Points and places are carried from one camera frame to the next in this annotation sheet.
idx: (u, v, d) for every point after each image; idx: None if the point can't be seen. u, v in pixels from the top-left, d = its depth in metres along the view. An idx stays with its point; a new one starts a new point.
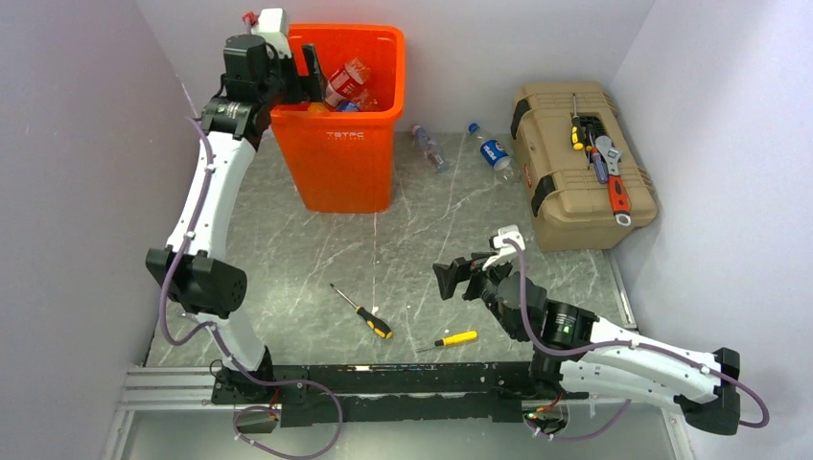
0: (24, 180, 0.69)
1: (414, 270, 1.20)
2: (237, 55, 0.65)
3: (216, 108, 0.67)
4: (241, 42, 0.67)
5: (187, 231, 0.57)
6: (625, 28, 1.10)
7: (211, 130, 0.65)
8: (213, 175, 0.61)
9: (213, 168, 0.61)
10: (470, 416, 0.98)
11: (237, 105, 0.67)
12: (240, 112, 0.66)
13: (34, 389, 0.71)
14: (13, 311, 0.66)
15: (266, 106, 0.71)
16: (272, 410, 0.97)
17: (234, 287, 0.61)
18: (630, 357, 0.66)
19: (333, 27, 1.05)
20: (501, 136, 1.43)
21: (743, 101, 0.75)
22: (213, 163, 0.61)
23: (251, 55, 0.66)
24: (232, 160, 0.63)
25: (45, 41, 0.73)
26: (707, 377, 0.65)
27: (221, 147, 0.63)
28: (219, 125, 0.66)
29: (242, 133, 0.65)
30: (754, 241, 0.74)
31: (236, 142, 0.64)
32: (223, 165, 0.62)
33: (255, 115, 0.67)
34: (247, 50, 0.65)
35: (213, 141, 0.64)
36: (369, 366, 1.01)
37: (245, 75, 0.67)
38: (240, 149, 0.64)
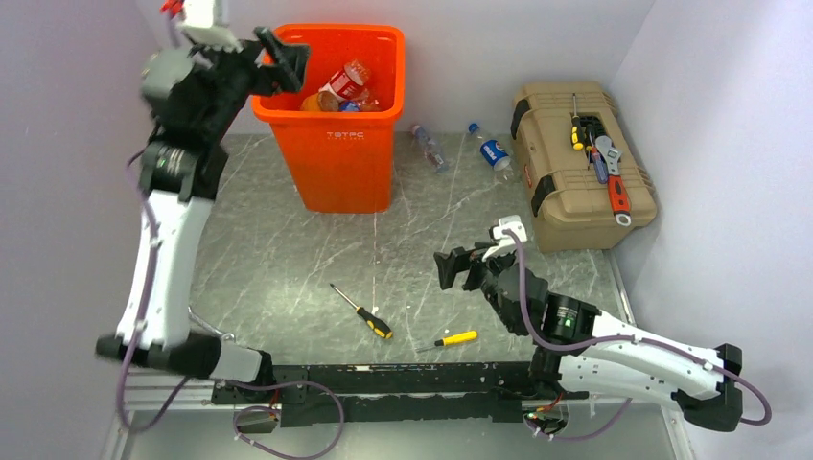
0: (25, 180, 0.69)
1: (414, 270, 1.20)
2: (160, 93, 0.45)
3: (154, 161, 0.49)
4: (159, 74, 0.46)
5: (135, 324, 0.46)
6: (625, 28, 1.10)
7: (151, 189, 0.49)
8: (159, 251, 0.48)
9: (159, 243, 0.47)
10: (470, 416, 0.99)
11: (179, 154, 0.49)
12: (180, 172, 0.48)
13: (34, 389, 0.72)
14: (13, 311, 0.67)
15: (217, 149, 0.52)
16: (272, 410, 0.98)
17: (203, 355, 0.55)
18: (633, 352, 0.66)
19: (333, 27, 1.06)
20: (501, 136, 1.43)
21: (743, 101, 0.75)
22: (156, 234, 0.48)
23: (179, 92, 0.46)
24: (182, 226, 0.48)
25: (46, 42, 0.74)
26: (709, 373, 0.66)
27: (166, 211, 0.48)
28: (161, 181, 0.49)
29: (188, 197, 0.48)
30: (754, 241, 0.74)
31: (182, 207, 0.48)
32: (173, 234, 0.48)
33: (205, 165, 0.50)
34: (171, 88, 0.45)
35: (155, 204, 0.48)
36: (369, 366, 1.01)
37: (178, 115, 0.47)
38: (188, 213, 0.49)
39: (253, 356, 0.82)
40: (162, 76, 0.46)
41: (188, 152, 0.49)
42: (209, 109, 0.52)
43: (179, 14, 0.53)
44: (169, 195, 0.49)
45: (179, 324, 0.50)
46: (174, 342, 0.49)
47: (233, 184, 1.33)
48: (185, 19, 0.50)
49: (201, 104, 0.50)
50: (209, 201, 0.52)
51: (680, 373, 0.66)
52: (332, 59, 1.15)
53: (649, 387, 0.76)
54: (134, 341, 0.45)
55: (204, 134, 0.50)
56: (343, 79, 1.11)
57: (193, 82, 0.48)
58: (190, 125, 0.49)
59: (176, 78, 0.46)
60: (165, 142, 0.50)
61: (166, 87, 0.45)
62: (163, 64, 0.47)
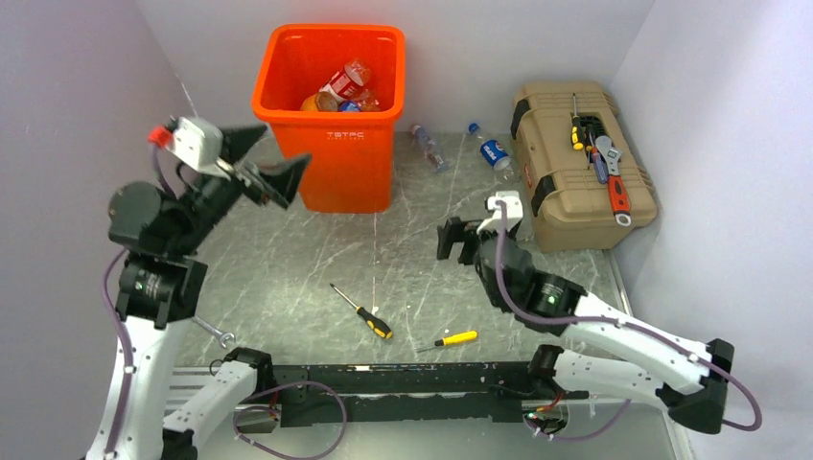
0: (24, 180, 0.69)
1: (414, 270, 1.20)
2: (127, 236, 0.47)
3: (133, 286, 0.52)
4: (130, 212, 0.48)
5: (105, 450, 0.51)
6: (625, 28, 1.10)
7: (129, 314, 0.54)
8: (133, 377, 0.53)
9: (131, 371, 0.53)
10: (470, 416, 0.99)
11: (157, 282, 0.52)
12: (159, 295, 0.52)
13: (34, 390, 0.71)
14: (14, 312, 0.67)
15: (197, 270, 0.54)
16: (272, 410, 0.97)
17: None
18: (614, 335, 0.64)
19: (332, 28, 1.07)
20: (501, 136, 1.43)
21: (743, 101, 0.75)
22: (132, 364, 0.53)
23: (149, 231, 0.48)
24: (155, 354, 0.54)
25: (46, 42, 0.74)
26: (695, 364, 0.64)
27: (141, 340, 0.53)
28: (139, 303, 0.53)
29: (163, 323, 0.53)
30: (754, 241, 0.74)
31: (159, 331, 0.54)
32: (146, 361, 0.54)
33: (182, 287, 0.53)
34: (139, 230, 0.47)
35: (132, 331, 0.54)
36: (369, 366, 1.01)
37: (154, 246, 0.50)
38: (163, 341, 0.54)
39: (249, 378, 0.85)
40: (132, 217, 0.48)
41: (166, 278, 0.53)
42: (185, 230, 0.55)
43: (154, 140, 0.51)
44: (149, 319, 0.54)
45: (150, 444, 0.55)
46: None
47: None
48: (177, 149, 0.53)
49: (174, 232, 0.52)
50: (188, 316, 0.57)
51: (663, 362, 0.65)
52: (333, 59, 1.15)
53: (637, 383, 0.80)
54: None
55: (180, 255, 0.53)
56: (343, 79, 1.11)
57: (163, 218, 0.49)
58: (164, 252, 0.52)
59: (147, 215, 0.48)
60: (146, 263, 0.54)
61: (133, 232, 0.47)
62: (131, 200, 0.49)
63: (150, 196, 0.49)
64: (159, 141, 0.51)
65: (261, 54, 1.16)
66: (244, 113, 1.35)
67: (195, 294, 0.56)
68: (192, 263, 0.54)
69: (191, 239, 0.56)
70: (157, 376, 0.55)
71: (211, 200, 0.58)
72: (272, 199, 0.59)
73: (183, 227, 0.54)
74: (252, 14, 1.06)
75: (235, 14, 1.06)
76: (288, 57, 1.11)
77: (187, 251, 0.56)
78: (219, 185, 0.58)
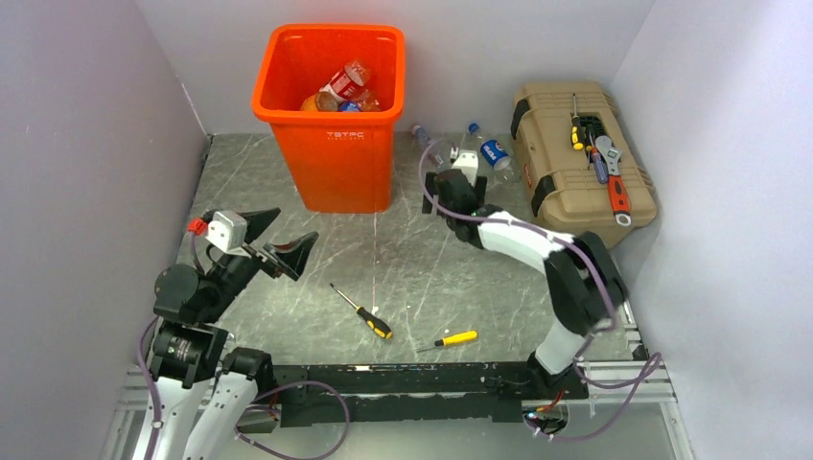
0: (24, 179, 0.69)
1: (414, 270, 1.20)
2: (170, 310, 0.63)
3: (166, 350, 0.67)
4: (174, 290, 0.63)
5: None
6: (625, 28, 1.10)
7: (160, 375, 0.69)
8: (160, 429, 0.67)
9: (159, 424, 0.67)
10: (471, 416, 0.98)
11: (187, 347, 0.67)
12: (188, 357, 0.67)
13: (34, 389, 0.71)
14: (15, 311, 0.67)
15: (217, 335, 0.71)
16: (272, 410, 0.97)
17: None
18: (502, 235, 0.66)
19: (333, 27, 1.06)
20: (501, 136, 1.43)
21: (743, 101, 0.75)
22: (160, 419, 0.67)
23: (186, 305, 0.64)
24: (180, 409, 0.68)
25: (45, 42, 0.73)
26: (550, 242, 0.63)
27: (169, 400, 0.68)
28: (170, 364, 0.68)
29: (189, 383, 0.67)
30: (754, 241, 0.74)
31: (185, 389, 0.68)
32: (172, 417, 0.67)
33: (207, 352, 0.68)
34: (179, 306, 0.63)
35: (162, 389, 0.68)
36: (369, 366, 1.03)
37: (186, 319, 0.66)
38: (186, 400, 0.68)
39: (249, 390, 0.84)
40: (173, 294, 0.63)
41: (195, 344, 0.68)
42: (213, 301, 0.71)
43: (193, 228, 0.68)
44: (176, 379, 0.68)
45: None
46: None
47: (234, 184, 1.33)
48: (212, 235, 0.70)
49: (202, 304, 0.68)
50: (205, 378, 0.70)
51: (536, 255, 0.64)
52: (333, 59, 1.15)
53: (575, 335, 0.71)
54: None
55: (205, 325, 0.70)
56: (343, 79, 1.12)
57: (197, 294, 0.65)
58: (195, 322, 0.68)
59: (182, 297, 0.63)
60: (176, 330, 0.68)
61: (174, 307, 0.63)
62: (173, 283, 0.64)
63: (187, 279, 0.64)
64: (197, 229, 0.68)
65: (261, 54, 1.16)
66: (244, 113, 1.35)
67: (216, 358, 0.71)
68: (216, 331, 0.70)
69: (216, 309, 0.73)
70: (181, 430, 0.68)
71: (234, 275, 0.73)
72: (286, 271, 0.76)
73: (212, 300, 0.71)
74: (252, 14, 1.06)
75: (234, 14, 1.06)
76: (288, 57, 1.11)
77: (211, 318, 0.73)
78: (241, 261, 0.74)
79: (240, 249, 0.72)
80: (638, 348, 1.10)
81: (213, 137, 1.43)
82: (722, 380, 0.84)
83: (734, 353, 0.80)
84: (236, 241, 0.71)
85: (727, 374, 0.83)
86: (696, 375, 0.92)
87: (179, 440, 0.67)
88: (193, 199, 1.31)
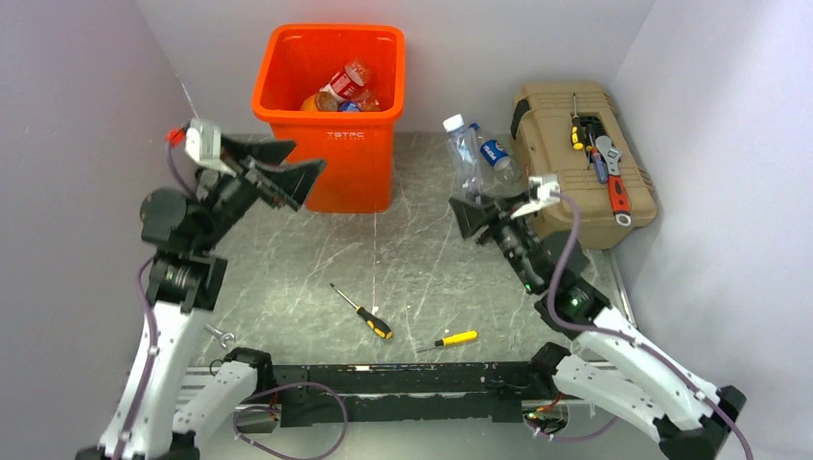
0: (24, 180, 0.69)
1: (414, 270, 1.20)
2: (156, 240, 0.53)
3: (163, 274, 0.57)
4: (161, 217, 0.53)
5: (122, 431, 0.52)
6: (625, 28, 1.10)
7: (157, 299, 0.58)
8: (155, 358, 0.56)
9: (155, 352, 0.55)
10: (470, 416, 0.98)
11: (186, 271, 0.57)
12: (188, 284, 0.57)
13: (35, 388, 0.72)
14: (14, 313, 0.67)
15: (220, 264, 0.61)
16: (272, 410, 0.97)
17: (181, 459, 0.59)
18: (628, 354, 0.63)
19: (333, 28, 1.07)
20: (501, 136, 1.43)
21: (743, 100, 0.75)
22: (157, 345, 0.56)
23: (176, 232, 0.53)
24: (178, 337, 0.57)
25: (45, 43, 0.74)
26: (638, 352, 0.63)
27: (168, 324, 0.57)
28: (168, 290, 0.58)
29: (188, 309, 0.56)
30: (755, 240, 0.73)
31: (186, 316, 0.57)
32: (170, 345, 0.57)
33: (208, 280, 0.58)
34: (168, 231, 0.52)
35: (158, 315, 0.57)
36: (369, 367, 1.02)
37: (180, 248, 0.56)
38: (186, 326, 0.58)
39: (250, 379, 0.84)
40: (164, 217, 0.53)
41: (194, 270, 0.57)
42: (207, 231, 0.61)
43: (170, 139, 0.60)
44: (173, 305, 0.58)
45: (160, 437, 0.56)
46: (154, 450, 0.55)
47: None
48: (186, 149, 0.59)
49: (195, 232, 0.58)
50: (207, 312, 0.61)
51: (668, 393, 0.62)
52: (332, 59, 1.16)
53: (636, 408, 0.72)
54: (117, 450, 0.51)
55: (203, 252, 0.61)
56: (343, 79, 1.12)
57: (188, 220, 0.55)
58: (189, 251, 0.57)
59: (172, 224, 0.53)
60: (171, 258, 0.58)
61: (162, 234, 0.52)
62: (161, 205, 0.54)
63: (174, 198, 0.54)
64: (172, 139, 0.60)
65: (261, 54, 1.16)
66: (244, 114, 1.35)
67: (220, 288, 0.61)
68: (212, 260, 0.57)
69: (213, 237, 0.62)
70: (177, 361, 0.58)
71: (229, 203, 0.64)
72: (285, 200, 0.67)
73: (204, 229, 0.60)
74: (252, 14, 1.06)
75: (235, 14, 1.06)
76: (288, 57, 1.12)
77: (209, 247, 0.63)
78: (235, 184, 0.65)
79: (219, 162, 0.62)
80: None
81: None
82: (721, 382, 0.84)
83: (733, 354, 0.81)
84: (211, 153, 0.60)
85: (727, 375, 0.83)
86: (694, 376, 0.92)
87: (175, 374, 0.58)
88: None
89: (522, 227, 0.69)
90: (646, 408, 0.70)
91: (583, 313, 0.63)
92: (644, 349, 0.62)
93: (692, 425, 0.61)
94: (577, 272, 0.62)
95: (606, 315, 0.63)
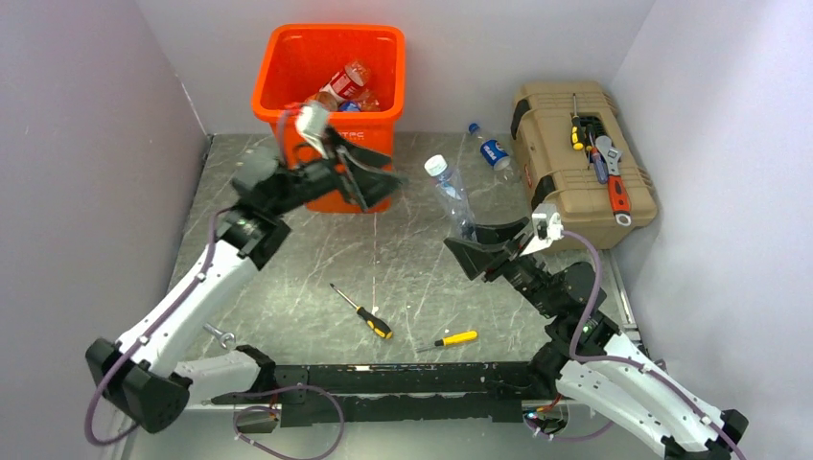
0: (25, 181, 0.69)
1: (414, 270, 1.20)
2: (244, 187, 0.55)
3: (236, 219, 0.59)
4: (254, 165, 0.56)
5: (141, 336, 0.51)
6: (625, 28, 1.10)
7: (221, 239, 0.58)
8: (198, 284, 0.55)
9: (200, 278, 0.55)
10: (470, 416, 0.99)
11: (257, 222, 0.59)
12: (252, 234, 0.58)
13: (36, 389, 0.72)
14: (14, 313, 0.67)
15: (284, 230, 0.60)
16: (272, 410, 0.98)
17: (166, 409, 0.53)
18: (635, 379, 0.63)
19: (333, 28, 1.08)
20: (501, 136, 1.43)
21: (742, 100, 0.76)
22: (205, 273, 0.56)
23: (259, 187, 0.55)
24: (226, 274, 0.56)
25: (45, 43, 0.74)
26: (646, 377, 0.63)
27: (221, 259, 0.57)
28: (233, 236, 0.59)
29: (244, 255, 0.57)
30: (756, 240, 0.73)
31: (239, 259, 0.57)
32: (215, 278, 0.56)
33: (269, 239, 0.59)
34: (254, 184, 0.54)
35: (217, 250, 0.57)
36: (369, 367, 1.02)
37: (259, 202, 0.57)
38: (235, 270, 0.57)
39: (249, 371, 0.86)
40: (252, 172, 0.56)
41: (263, 225, 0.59)
42: (283, 196, 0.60)
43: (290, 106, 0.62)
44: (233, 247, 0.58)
45: (170, 362, 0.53)
46: (161, 371, 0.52)
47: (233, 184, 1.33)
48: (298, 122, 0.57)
49: (273, 196, 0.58)
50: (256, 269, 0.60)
51: (674, 416, 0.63)
52: (332, 59, 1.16)
53: (642, 423, 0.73)
54: (127, 353, 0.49)
55: (276, 215, 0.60)
56: (344, 79, 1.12)
57: (272, 180, 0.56)
58: (265, 207, 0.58)
59: (258, 178, 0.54)
60: (245, 210, 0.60)
61: (248, 182, 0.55)
62: (254, 161, 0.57)
63: (268, 157, 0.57)
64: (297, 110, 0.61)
65: (261, 54, 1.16)
66: (244, 114, 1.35)
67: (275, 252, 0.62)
68: (279, 223, 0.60)
69: (288, 205, 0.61)
70: (214, 298, 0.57)
71: (313, 186, 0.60)
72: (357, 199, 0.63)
73: (281, 195, 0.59)
74: (252, 14, 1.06)
75: (235, 14, 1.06)
76: (288, 57, 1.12)
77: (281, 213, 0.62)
78: (325, 172, 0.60)
79: (317, 144, 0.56)
80: (639, 348, 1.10)
81: (213, 136, 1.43)
82: (721, 382, 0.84)
83: (733, 354, 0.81)
84: (313, 131, 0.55)
85: (727, 375, 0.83)
86: (694, 376, 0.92)
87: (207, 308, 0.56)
88: (193, 198, 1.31)
89: (533, 264, 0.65)
90: (654, 424, 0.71)
91: (592, 340, 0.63)
92: (652, 374, 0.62)
93: (697, 448, 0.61)
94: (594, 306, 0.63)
95: (617, 340, 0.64)
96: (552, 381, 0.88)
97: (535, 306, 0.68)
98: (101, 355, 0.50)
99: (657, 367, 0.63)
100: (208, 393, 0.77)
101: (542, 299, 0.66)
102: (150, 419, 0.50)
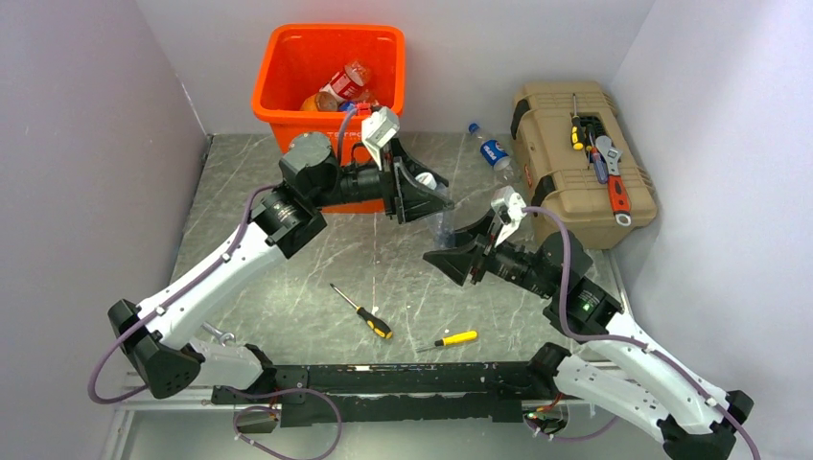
0: (25, 181, 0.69)
1: (414, 270, 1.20)
2: (290, 168, 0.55)
3: (272, 204, 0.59)
4: (306, 150, 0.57)
5: (159, 305, 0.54)
6: (625, 28, 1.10)
7: (255, 221, 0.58)
8: (221, 264, 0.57)
9: (225, 259, 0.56)
10: (470, 416, 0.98)
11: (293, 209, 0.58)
12: (286, 221, 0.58)
13: (37, 389, 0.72)
14: (12, 314, 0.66)
15: (317, 220, 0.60)
16: (272, 410, 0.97)
17: (172, 379, 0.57)
18: (638, 359, 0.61)
19: (333, 28, 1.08)
20: (501, 136, 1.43)
21: (742, 99, 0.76)
22: (231, 254, 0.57)
23: (307, 172, 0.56)
24: (251, 259, 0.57)
25: (45, 45, 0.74)
26: (650, 358, 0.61)
27: (250, 242, 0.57)
28: (269, 222, 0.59)
29: (273, 241, 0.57)
30: (756, 239, 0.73)
31: (267, 245, 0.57)
32: (240, 262, 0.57)
33: (303, 227, 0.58)
34: (302, 167, 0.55)
35: (247, 234, 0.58)
36: (369, 366, 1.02)
37: (300, 188, 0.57)
38: (261, 256, 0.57)
39: (249, 369, 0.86)
40: (303, 156, 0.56)
41: (299, 213, 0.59)
42: (326, 188, 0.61)
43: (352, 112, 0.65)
44: (264, 233, 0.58)
45: (182, 333, 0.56)
46: (171, 340, 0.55)
47: (233, 183, 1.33)
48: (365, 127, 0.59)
49: (318, 185, 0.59)
50: (285, 256, 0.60)
51: (679, 400, 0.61)
52: (333, 60, 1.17)
53: (638, 409, 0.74)
54: (144, 321, 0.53)
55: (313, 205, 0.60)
56: (344, 79, 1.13)
57: (320, 169, 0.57)
58: (306, 195, 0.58)
59: (307, 163, 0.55)
60: (286, 195, 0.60)
61: (296, 165, 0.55)
62: (307, 147, 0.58)
63: (321, 145, 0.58)
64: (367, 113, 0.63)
65: (261, 54, 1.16)
66: (244, 113, 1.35)
67: (303, 242, 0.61)
68: (315, 216, 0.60)
69: (328, 197, 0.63)
70: (236, 280, 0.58)
71: (360, 184, 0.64)
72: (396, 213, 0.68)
73: (326, 186, 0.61)
74: (253, 14, 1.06)
75: (235, 15, 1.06)
76: (288, 57, 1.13)
77: (320, 204, 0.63)
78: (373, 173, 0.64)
79: (376, 154, 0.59)
80: None
81: (213, 137, 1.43)
82: (720, 382, 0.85)
83: (734, 353, 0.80)
84: (375, 142, 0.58)
85: (727, 374, 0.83)
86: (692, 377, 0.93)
87: (226, 288, 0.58)
88: (193, 198, 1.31)
89: (511, 249, 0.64)
90: (650, 410, 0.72)
91: (594, 318, 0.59)
92: (657, 355, 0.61)
93: (701, 431, 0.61)
94: (582, 273, 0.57)
95: (619, 319, 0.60)
96: (554, 378, 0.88)
97: (530, 290, 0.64)
98: (122, 315, 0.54)
99: (661, 347, 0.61)
100: (205, 379, 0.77)
101: (535, 281, 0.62)
102: (156, 385, 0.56)
